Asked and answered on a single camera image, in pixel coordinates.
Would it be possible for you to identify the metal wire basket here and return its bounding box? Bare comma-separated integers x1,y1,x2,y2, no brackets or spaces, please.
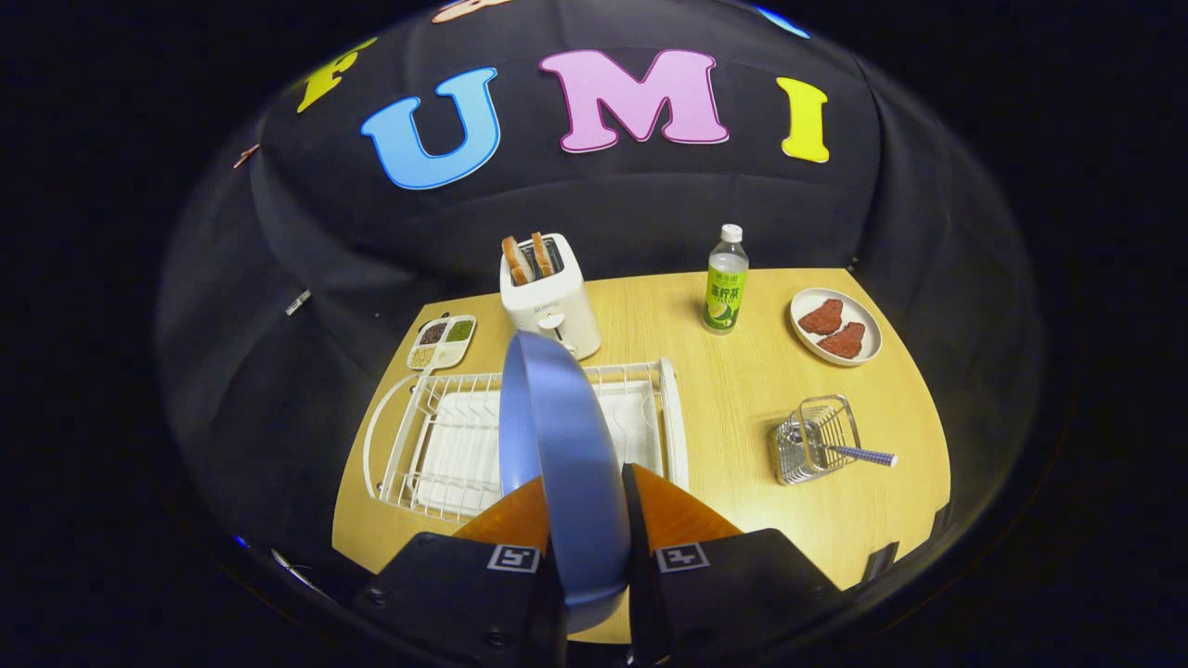
773,394,862,486

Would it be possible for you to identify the red meat piece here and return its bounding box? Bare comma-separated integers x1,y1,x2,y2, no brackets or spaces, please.
817,321,866,360
798,298,845,336

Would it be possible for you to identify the white oval dish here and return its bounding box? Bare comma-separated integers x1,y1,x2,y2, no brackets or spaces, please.
790,287,883,367

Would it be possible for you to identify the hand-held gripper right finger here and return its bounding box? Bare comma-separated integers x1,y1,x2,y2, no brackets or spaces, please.
619,462,846,667

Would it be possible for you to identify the white wire dish rack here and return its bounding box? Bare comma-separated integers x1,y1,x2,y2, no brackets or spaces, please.
362,357,691,525

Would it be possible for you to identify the green label drink bottle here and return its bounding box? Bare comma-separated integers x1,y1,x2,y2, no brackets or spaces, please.
702,224,750,335

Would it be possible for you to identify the blue plate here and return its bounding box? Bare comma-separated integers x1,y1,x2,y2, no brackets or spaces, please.
498,329,634,635

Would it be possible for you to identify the white toaster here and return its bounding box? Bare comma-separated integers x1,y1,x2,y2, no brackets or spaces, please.
499,232,602,361

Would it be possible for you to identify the white divided condiment tray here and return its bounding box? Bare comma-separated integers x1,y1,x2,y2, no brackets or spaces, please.
407,314,478,372

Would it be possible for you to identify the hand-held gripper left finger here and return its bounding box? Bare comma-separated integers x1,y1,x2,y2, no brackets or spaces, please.
355,476,569,667

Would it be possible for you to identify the spoon with blue patterned handle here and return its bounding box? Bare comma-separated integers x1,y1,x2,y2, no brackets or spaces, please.
789,429,899,468

